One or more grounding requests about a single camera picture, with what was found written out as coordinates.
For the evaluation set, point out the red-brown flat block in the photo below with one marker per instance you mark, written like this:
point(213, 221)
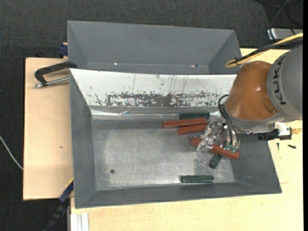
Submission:
point(191, 129)
point(184, 123)
point(223, 151)

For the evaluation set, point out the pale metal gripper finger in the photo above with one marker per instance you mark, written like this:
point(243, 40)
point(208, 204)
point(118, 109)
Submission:
point(204, 146)
point(204, 133)

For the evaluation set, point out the black cylinder on white bracket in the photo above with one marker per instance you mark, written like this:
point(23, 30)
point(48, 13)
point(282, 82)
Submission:
point(274, 133)

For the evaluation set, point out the small black screw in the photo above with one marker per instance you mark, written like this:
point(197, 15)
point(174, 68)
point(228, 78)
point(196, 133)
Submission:
point(292, 146)

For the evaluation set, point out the dark green flat block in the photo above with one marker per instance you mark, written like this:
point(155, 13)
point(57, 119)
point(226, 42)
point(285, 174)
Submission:
point(215, 161)
point(195, 115)
point(197, 179)

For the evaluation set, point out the pale wood flat board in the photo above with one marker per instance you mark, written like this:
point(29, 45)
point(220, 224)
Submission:
point(45, 129)

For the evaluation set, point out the grey metal bin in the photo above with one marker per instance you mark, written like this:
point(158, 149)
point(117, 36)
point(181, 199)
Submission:
point(144, 153)

